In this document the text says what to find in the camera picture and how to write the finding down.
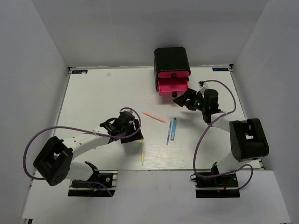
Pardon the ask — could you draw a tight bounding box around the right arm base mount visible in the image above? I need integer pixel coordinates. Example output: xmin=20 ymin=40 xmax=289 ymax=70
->
xmin=190 ymin=174 xmax=240 ymax=199

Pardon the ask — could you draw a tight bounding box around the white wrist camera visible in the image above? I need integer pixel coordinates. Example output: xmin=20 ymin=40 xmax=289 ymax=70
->
xmin=121 ymin=108 xmax=135 ymax=115
xmin=198 ymin=81 xmax=209 ymax=95

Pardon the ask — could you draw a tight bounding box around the yellow pencil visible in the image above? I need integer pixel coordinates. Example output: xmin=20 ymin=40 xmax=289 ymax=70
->
xmin=141 ymin=140 xmax=144 ymax=166

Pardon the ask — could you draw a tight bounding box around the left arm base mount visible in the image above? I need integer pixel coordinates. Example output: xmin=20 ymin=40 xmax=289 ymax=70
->
xmin=68 ymin=171 xmax=118 ymax=197

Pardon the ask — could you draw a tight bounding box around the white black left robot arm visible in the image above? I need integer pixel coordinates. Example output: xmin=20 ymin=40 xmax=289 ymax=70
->
xmin=33 ymin=110 xmax=144 ymax=186

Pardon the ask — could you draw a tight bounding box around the light blue marker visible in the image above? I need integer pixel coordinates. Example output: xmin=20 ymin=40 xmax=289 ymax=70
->
xmin=171 ymin=118 xmax=177 ymax=140

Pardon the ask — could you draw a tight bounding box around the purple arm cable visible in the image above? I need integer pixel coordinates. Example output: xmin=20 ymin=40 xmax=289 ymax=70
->
xmin=22 ymin=107 xmax=143 ymax=197
xmin=193 ymin=79 xmax=254 ymax=192

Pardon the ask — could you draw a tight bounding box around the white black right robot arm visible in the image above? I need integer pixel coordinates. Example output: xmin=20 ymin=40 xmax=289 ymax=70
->
xmin=173 ymin=89 xmax=269 ymax=186

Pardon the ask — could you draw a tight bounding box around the blue label right corner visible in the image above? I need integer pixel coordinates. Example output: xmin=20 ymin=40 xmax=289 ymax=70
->
xmin=212 ymin=67 xmax=229 ymax=71

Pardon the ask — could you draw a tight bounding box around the red pen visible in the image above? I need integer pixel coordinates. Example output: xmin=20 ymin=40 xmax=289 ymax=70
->
xmin=142 ymin=112 xmax=166 ymax=124

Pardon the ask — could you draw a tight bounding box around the blue label corner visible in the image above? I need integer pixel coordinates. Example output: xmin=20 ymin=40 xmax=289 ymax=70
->
xmin=212 ymin=67 xmax=229 ymax=71
xmin=71 ymin=70 xmax=88 ymax=74

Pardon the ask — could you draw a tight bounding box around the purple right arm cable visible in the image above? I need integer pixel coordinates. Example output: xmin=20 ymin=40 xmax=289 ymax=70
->
xmin=193 ymin=79 xmax=254 ymax=192

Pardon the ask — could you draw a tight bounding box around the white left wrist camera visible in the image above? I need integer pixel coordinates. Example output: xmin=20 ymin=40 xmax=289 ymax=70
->
xmin=121 ymin=108 xmax=135 ymax=115

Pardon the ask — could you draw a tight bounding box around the slim blue grey pen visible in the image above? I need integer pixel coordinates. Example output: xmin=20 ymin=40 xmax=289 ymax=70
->
xmin=166 ymin=120 xmax=172 ymax=145

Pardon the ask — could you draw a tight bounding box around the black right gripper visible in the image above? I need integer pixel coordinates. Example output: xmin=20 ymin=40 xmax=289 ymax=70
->
xmin=174 ymin=88 xmax=208 ymax=112

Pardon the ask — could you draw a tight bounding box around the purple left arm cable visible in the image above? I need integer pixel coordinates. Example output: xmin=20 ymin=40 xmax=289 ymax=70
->
xmin=22 ymin=107 xmax=143 ymax=197

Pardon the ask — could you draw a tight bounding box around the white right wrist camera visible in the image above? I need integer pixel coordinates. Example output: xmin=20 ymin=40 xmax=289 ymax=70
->
xmin=198 ymin=81 xmax=209 ymax=95

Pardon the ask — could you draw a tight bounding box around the black drawer cabinet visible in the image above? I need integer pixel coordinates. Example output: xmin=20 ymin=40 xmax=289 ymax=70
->
xmin=154 ymin=47 xmax=191 ymax=91

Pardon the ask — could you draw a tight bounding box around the pink top drawer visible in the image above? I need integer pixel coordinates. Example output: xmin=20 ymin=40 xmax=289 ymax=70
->
xmin=157 ymin=70 xmax=190 ymax=78

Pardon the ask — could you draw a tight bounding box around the blue label left corner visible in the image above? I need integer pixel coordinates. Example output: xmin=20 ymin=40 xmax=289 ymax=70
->
xmin=71 ymin=70 xmax=88 ymax=74

